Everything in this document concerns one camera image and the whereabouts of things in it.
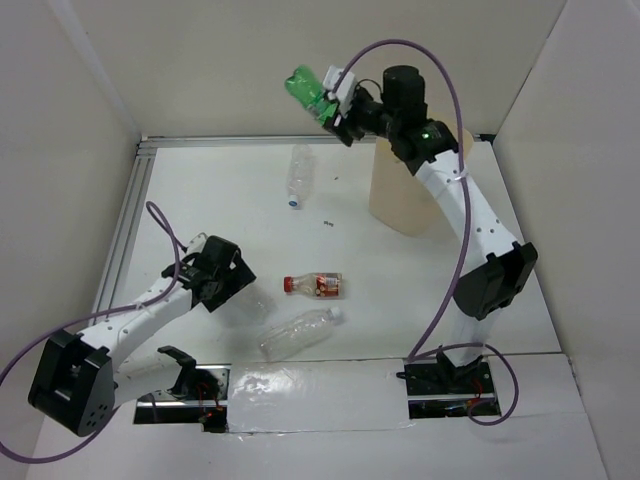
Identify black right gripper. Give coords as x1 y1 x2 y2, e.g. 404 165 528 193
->
324 85 400 147

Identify clear bottle white cap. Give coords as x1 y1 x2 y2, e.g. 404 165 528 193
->
233 284 276 325

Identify green plastic soda bottle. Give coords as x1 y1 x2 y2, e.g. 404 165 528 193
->
284 65 338 126

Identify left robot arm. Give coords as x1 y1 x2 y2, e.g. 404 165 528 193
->
28 234 256 437

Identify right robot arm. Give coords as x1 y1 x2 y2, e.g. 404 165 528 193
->
322 65 538 392

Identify beige plastic bin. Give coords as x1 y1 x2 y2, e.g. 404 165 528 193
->
368 138 443 237

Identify clear bottle blue-white cap far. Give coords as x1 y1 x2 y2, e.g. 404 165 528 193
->
286 144 316 209

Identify clear bottle blue-white cap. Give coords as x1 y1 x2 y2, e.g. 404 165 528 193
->
286 144 316 209
258 307 343 362

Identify clear bottle blue-white cap near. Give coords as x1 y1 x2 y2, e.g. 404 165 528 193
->
258 307 343 362

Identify red cap labelled bottle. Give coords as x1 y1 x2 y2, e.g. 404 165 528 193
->
283 272 343 299

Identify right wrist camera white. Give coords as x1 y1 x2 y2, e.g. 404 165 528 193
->
322 65 357 117

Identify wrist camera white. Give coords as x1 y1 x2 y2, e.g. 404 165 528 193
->
185 232 208 255
322 65 357 117

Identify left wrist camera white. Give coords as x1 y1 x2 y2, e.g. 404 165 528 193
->
185 232 208 255

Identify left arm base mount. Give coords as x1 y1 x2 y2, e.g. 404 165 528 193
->
133 346 230 434

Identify aluminium frame rail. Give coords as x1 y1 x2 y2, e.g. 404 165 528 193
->
94 133 494 311

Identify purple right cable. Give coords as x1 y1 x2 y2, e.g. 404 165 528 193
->
343 39 521 425

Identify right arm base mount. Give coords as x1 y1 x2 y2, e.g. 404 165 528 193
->
396 353 501 420

